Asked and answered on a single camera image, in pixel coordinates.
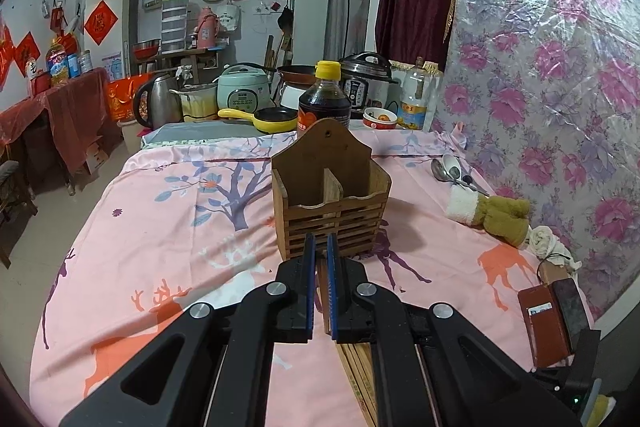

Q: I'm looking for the red frying pan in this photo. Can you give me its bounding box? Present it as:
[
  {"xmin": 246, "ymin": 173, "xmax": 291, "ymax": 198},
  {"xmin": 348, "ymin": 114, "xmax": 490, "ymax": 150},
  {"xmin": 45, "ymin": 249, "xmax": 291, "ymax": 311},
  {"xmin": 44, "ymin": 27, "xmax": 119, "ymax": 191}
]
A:
[{"xmin": 252, "ymin": 63, "xmax": 318, "ymax": 88}]

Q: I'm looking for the white cooking pot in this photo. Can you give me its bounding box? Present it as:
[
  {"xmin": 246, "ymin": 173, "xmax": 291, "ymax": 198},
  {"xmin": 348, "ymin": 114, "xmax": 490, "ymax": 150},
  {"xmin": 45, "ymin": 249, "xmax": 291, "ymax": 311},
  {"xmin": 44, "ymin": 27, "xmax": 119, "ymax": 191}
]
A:
[{"xmin": 279, "ymin": 83, "xmax": 313, "ymax": 110}]

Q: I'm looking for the grey blue cloth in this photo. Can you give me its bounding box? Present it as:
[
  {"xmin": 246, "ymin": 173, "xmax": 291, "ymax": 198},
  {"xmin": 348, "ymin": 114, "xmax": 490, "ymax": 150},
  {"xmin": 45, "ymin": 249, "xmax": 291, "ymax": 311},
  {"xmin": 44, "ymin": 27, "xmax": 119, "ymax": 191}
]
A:
[{"xmin": 140, "ymin": 119, "xmax": 261, "ymax": 150}]

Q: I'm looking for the black phone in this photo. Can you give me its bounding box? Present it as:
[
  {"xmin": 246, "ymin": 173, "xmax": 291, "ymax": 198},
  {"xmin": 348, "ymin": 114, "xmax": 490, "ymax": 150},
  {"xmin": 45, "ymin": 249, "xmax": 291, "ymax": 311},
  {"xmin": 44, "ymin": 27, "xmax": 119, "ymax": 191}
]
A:
[{"xmin": 550, "ymin": 278, "xmax": 590, "ymax": 354}]

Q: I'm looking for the olive and white towel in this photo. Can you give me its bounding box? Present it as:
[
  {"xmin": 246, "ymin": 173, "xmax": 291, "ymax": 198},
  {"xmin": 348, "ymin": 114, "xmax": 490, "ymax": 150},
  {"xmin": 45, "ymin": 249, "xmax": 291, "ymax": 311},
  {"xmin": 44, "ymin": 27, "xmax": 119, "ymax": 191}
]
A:
[{"xmin": 446, "ymin": 184, "xmax": 532, "ymax": 249}]

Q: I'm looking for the cream enamel pot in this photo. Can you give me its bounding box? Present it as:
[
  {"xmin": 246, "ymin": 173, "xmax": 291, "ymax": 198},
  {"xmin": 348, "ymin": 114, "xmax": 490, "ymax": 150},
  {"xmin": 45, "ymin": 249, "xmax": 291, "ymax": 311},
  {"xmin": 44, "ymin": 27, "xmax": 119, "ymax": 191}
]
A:
[{"xmin": 170, "ymin": 83, "xmax": 219, "ymax": 122}]

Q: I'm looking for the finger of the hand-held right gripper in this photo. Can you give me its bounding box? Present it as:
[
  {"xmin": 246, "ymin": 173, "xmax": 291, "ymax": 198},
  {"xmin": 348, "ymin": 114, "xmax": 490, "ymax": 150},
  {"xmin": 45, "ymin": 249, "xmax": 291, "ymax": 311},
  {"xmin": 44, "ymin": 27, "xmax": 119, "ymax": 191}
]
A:
[{"xmin": 570, "ymin": 329, "xmax": 601, "ymax": 385}]

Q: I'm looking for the bundle of wooden chopsticks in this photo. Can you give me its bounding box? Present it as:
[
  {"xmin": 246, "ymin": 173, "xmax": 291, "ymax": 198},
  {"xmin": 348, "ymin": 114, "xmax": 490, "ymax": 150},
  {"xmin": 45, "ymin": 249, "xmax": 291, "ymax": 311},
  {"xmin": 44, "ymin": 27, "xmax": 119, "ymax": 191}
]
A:
[{"xmin": 316, "ymin": 249, "xmax": 381, "ymax": 427}]

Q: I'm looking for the brown leather wallet case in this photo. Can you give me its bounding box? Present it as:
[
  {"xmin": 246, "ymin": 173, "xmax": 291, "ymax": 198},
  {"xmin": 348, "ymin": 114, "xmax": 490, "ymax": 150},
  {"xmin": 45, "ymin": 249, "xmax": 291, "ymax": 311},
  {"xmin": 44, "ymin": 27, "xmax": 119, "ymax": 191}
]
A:
[{"xmin": 517, "ymin": 282, "xmax": 574, "ymax": 369}]

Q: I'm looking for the wooden utensil holder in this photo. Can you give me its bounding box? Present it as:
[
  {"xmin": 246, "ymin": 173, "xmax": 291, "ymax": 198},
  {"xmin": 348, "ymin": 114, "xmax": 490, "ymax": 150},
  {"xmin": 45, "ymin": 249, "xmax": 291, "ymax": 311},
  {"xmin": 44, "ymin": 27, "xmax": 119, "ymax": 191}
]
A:
[{"xmin": 270, "ymin": 118, "xmax": 393, "ymax": 262}]

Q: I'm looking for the small cardboard box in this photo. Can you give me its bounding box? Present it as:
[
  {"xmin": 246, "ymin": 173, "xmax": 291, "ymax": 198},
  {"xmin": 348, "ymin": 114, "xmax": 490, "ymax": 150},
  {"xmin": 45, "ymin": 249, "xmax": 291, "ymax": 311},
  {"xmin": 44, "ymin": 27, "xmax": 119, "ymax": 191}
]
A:
[{"xmin": 541, "ymin": 262, "xmax": 577, "ymax": 289}]

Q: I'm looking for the stacked container green lid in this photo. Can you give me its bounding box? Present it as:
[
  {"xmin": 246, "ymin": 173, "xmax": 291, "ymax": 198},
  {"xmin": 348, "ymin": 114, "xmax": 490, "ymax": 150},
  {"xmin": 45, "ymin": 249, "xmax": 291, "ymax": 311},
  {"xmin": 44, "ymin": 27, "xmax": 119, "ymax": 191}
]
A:
[{"xmin": 160, "ymin": 0, "xmax": 191, "ymax": 52}]

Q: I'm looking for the shiny metal spoon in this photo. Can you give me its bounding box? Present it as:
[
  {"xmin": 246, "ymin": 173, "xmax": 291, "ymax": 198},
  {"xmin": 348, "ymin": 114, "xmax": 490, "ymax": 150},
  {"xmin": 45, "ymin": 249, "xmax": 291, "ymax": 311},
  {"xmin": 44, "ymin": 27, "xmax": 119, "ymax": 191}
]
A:
[{"xmin": 444, "ymin": 154, "xmax": 476, "ymax": 188}]

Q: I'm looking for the floral plastic sheet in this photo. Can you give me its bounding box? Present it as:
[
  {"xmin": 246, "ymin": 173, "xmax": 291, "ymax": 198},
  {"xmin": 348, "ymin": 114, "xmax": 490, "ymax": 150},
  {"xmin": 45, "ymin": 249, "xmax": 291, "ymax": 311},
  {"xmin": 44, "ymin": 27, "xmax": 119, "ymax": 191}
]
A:
[{"xmin": 430, "ymin": 0, "xmax": 640, "ymax": 324}]

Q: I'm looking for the grey metal spoon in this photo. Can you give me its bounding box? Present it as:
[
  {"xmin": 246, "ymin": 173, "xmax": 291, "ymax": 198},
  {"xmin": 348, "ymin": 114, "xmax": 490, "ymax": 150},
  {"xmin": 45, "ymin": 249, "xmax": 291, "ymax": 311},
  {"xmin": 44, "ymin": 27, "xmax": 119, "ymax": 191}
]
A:
[{"xmin": 431, "ymin": 158, "xmax": 488, "ymax": 198}]

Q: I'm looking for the red white bowl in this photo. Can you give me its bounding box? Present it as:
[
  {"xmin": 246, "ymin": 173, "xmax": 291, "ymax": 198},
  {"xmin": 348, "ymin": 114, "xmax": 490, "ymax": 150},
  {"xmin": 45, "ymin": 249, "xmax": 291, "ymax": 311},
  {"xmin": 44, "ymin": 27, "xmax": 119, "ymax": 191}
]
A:
[{"xmin": 362, "ymin": 107, "xmax": 398, "ymax": 131}]

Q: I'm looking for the wooden chair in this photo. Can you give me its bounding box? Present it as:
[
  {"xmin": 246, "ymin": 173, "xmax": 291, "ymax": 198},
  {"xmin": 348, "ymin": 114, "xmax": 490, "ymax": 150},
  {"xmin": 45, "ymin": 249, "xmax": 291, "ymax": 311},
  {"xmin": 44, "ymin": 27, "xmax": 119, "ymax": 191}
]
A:
[{"xmin": 0, "ymin": 159, "xmax": 38, "ymax": 269}]

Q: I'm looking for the black cord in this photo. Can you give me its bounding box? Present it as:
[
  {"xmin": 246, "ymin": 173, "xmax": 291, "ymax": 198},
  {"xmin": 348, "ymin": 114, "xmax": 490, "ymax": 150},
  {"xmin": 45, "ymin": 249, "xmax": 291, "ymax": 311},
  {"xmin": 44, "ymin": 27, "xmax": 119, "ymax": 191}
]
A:
[{"xmin": 536, "ymin": 251, "xmax": 572, "ymax": 283}]

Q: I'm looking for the yellow frying pan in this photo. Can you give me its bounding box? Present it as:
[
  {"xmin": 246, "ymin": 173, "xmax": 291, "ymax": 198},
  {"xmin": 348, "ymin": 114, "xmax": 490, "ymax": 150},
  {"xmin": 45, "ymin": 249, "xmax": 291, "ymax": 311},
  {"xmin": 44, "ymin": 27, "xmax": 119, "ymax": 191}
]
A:
[{"xmin": 217, "ymin": 107, "xmax": 299, "ymax": 136}]

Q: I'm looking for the red paper wall decoration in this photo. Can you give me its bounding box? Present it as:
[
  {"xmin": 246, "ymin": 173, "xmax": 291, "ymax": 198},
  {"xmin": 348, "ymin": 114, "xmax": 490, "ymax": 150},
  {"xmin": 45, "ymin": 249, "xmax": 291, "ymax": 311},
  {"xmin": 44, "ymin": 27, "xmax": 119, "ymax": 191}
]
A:
[{"xmin": 12, "ymin": 32, "xmax": 41, "ymax": 78}]

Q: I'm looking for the red gift bag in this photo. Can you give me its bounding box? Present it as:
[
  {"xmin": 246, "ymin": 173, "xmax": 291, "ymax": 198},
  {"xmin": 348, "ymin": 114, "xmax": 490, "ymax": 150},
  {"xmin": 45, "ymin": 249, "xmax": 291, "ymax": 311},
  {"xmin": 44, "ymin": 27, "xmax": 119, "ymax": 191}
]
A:
[{"xmin": 106, "ymin": 74, "xmax": 156, "ymax": 122}]

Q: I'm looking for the white refrigerator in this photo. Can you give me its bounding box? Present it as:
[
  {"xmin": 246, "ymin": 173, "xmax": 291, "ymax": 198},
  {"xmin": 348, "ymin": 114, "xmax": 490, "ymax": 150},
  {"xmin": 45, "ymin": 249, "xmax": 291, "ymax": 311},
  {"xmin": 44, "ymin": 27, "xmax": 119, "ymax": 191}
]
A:
[{"xmin": 82, "ymin": 0, "xmax": 143, "ymax": 80}]

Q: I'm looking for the soy sauce bottle yellow cap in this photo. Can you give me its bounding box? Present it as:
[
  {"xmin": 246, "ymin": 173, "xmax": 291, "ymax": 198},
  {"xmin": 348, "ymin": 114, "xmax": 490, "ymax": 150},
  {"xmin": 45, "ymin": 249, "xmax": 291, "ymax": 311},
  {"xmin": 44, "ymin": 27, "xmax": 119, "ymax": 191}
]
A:
[{"xmin": 297, "ymin": 61, "xmax": 352, "ymax": 142}]

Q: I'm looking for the pink thermos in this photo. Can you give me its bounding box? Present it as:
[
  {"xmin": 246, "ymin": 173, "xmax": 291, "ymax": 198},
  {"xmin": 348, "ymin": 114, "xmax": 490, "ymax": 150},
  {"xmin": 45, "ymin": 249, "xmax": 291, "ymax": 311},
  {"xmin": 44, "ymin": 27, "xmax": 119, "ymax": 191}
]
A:
[{"xmin": 195, "ymin": 7, "xmax": 217, "ymax": 48}]

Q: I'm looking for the clear cooking oil bottle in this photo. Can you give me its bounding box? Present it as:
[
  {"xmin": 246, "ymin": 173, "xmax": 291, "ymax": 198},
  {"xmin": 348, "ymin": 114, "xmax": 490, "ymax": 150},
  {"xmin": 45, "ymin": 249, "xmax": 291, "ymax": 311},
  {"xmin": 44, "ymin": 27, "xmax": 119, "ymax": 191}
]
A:
[{"xmin": 398, "ymin": 57, "xmax": 432, "ymax": 131}]

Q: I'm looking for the pink printed tablecloth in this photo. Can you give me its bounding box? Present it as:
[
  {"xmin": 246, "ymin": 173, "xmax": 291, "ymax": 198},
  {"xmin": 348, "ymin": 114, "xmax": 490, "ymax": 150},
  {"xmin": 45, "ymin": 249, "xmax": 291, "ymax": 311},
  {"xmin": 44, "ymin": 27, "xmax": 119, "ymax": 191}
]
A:
[{"xmin": 30, "ymin": 127, "xmax": 596, "ymax": 427}]

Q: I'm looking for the side table with red cloth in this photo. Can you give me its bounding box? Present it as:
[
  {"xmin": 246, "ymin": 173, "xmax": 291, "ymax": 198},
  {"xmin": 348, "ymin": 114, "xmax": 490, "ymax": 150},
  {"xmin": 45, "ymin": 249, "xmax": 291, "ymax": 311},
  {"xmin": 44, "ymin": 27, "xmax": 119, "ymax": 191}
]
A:
[{"xmin": 0, "ymin": 67, "xmax": 123, "ymax": 192}]

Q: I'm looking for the silver black pressure cooker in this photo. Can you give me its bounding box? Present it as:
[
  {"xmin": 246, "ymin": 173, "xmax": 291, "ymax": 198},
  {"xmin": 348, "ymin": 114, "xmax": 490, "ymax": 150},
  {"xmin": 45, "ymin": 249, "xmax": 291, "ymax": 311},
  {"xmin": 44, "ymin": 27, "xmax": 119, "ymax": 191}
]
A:
[{"xmin": 339, "ymin": 52, "xmax": 401, "ymax": 120}]

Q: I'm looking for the red diamond paper decoration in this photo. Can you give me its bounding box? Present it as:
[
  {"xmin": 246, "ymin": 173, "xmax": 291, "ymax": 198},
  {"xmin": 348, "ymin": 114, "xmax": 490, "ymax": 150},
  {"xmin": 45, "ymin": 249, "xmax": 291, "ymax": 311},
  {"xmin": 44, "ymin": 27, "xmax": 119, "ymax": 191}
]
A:
[{"xmin": 83, "ymin": 0, "xmax": 119, "ymax": 48}]

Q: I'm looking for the cream knitted cloth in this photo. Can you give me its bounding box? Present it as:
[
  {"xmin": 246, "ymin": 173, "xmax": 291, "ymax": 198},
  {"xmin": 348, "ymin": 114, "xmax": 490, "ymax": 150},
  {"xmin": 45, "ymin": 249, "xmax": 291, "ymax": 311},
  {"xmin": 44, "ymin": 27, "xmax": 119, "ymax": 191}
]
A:
[{"xmin": 529, "ymin": 227, "xmax": 583, "ymax": 271}]

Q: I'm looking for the green rice cooker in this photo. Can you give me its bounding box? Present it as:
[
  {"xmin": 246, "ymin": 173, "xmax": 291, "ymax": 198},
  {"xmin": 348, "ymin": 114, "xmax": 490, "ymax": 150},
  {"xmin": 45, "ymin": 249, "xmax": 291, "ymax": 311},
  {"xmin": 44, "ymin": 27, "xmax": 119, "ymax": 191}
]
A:
[{"xmin": 216, "ymin": 63, "xmax": 273, "ymax": 112}]

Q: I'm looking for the cardboard box on floor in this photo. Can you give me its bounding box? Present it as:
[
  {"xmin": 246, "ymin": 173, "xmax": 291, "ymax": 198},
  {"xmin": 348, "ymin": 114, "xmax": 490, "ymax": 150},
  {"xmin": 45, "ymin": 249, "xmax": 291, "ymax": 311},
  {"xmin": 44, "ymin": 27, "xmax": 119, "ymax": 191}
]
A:
[{"xmin": 80, "ymin": 134, "xmax": 113, "ymax": 178}]

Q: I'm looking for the white tote bag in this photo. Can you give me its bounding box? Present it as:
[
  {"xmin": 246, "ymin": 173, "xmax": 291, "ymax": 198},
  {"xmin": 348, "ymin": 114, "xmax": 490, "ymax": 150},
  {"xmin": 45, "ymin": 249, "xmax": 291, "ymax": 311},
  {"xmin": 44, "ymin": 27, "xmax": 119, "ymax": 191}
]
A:
[{"xmin": 216, "ymin": 0, "xmax": 242, "ymax": 38}]

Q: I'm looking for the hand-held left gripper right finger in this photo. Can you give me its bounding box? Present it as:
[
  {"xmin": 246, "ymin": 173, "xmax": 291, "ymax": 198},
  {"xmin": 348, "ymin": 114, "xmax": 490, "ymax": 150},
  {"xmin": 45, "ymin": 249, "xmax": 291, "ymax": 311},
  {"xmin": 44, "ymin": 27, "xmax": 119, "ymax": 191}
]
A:
[{"xmin": 326, "ymin": 234, "xmax": 583, "ymax": 427}]

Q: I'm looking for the large yellow oil bottle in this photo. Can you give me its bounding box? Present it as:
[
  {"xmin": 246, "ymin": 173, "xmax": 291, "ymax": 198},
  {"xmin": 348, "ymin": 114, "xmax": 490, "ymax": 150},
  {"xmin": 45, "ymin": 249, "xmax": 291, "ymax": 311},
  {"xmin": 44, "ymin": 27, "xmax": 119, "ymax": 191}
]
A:
[{"xmin": 46, "ymin": 38, "xmax": 71, "ymax": 88}]

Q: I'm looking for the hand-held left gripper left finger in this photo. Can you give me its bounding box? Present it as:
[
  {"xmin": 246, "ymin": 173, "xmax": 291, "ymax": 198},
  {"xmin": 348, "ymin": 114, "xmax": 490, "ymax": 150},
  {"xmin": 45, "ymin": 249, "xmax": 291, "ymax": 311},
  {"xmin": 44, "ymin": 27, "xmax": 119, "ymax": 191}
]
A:
[{"xmin": 60, "ymin": 233, "xmax": 317, "ymax": 427}]

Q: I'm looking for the steel electric kettle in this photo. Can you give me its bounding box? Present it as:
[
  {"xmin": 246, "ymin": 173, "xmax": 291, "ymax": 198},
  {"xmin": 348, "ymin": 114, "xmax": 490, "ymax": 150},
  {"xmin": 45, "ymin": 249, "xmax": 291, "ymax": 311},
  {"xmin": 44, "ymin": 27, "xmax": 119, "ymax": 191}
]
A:
[{"xmin": 134, "ymin": 73, "xmax": 183, "ymax": 130}]

